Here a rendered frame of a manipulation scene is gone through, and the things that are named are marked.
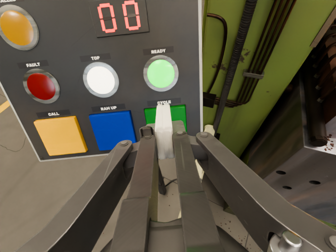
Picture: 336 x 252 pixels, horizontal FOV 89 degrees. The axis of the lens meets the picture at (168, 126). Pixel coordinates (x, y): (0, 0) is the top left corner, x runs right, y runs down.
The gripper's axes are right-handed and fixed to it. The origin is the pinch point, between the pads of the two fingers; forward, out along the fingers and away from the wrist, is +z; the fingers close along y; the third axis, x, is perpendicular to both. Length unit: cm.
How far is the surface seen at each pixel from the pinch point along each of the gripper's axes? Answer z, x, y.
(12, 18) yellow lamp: 12.8, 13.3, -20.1
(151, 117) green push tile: 12.5, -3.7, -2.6
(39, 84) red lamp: 12.8, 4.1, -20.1
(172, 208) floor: 65, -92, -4
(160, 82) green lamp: 12.9, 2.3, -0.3
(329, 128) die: 17.6, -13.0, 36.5
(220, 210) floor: 61, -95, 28
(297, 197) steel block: 25, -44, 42
